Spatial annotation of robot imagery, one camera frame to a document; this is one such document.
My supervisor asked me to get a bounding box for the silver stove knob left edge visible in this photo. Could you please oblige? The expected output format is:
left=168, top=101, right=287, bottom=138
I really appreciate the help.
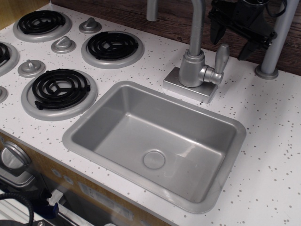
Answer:
left=0, top=86, right=8, bottom=103

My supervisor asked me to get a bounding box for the silver stove knob back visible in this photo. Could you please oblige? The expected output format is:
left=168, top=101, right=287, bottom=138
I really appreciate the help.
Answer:
left=79, top=17, right=102, bottom=34

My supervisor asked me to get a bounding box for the front right black burner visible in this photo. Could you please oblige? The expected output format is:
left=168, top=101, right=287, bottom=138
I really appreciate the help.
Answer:
left=21, top=69, right=98, bottom=121

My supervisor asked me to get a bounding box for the grey support pole with base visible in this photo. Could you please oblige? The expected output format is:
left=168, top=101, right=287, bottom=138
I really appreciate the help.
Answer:
left=255, top=0, right=299, bottom=80

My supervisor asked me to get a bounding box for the back right black burner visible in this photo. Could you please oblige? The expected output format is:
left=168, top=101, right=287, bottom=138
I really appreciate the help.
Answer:
left=81, top=31, right=144, bottom=69

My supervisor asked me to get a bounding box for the back left black burner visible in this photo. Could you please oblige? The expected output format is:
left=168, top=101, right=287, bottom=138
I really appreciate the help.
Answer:
left=13, top=10, right=72, bottom=43

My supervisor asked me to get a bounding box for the silver stove knob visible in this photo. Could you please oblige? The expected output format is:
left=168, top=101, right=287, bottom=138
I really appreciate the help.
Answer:
left=17, top=60, right=46, bottom=78
left=51, top=36, right=76, bottom=54
left=79, top=17, right=102, bottom=34

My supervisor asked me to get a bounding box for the silver oven dial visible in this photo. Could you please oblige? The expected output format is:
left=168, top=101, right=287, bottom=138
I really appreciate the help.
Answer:
left=0, top=141, right=31, bottom=176

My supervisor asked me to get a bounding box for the left edge black burner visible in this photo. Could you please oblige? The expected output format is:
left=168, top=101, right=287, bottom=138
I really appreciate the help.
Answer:
left=0, top=42, right=19, bottom=76

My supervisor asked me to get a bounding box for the silver faucet lever handle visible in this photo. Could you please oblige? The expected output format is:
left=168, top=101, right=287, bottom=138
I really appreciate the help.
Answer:
left=212, top=43, right=230, bottom=85

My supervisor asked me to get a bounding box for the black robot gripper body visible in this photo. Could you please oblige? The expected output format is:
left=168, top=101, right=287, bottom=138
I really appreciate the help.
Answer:
left=208, top=0, right=277, bottom=49

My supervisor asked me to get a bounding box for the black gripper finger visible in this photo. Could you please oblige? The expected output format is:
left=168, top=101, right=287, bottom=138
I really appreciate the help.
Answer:
left=238, top=40, right=260, bottom=61
left=211, top=18, right=227, bottom=45

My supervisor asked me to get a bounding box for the black cable lower left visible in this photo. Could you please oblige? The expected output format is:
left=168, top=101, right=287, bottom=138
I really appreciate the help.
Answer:
left=0, top=192, right=33, bottom=224

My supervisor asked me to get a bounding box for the silver toy faucet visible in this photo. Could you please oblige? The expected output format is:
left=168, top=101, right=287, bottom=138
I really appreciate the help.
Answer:
left=163, top=0, right=218, bottom=104

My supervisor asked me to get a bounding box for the grey toy sink basin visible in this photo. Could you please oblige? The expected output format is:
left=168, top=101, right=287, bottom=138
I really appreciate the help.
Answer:
left=63, top=81, right=246, bottom=214

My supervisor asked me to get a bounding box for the silver stove knob middle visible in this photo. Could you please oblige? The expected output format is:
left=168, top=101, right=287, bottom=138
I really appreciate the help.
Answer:
left=51, top=36, right=76, bottom=54

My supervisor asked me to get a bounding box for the silver stove knob front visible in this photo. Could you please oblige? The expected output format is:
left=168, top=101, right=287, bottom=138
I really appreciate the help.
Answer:
left=17, top=60, right=46, bottom=78

